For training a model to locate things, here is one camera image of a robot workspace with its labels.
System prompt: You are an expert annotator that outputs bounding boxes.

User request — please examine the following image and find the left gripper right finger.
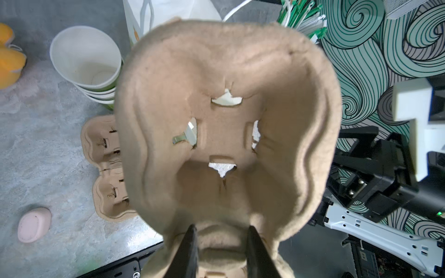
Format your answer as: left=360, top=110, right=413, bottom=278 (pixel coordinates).
left=246, top=226, right=280, bottom=278

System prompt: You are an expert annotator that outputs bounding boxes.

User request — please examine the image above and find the pink oval soap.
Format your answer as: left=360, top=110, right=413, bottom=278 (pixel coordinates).
left=17, top=207, right=52, bottom=243

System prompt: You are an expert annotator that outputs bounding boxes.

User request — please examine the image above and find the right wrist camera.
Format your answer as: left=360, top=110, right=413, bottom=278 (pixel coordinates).
left=392, top=78, right=445, bottom=181

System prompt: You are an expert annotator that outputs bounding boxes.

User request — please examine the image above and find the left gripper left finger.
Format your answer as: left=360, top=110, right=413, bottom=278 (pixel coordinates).
left=164, top=224, right=198, bottom=278

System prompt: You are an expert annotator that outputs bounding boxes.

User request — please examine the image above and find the wrapped straws bundle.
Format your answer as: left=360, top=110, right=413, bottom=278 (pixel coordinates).
left=277, top=0, right=327, bottom=44

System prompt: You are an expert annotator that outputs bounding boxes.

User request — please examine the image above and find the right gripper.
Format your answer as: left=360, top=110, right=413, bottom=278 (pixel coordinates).
left=326, top=126, right=445, bottom=224

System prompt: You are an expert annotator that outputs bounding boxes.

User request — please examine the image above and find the single pulp cup carrier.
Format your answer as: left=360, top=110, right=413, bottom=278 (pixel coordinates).
left=114, top=20, right=342, bottom=278

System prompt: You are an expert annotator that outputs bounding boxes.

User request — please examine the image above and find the stack of pulp cup carriers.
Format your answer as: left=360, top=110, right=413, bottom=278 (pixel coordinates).
left=81, top=115, right=137, bottom=222

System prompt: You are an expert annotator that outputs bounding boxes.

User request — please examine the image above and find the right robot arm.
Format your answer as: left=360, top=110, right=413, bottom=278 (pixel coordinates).
left=309, top=126, right=445, bottom=278

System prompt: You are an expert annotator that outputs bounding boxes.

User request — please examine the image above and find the stack of paper cups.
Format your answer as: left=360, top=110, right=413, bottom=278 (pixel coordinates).
left=49, top=25, right=124, bottom=110

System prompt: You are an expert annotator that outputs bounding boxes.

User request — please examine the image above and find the white paper takeout bag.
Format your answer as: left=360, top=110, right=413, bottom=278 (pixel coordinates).
left=122, top=0, right=251, bottom=46

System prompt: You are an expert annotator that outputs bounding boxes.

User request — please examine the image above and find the yellow bear plush toy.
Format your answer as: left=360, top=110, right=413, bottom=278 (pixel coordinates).
left=1, top=23, right=27, bottom=90

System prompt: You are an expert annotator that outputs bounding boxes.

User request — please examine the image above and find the clear acrylic wall holder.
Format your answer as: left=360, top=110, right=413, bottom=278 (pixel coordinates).
left=383, top=0, right=427, bottom=20

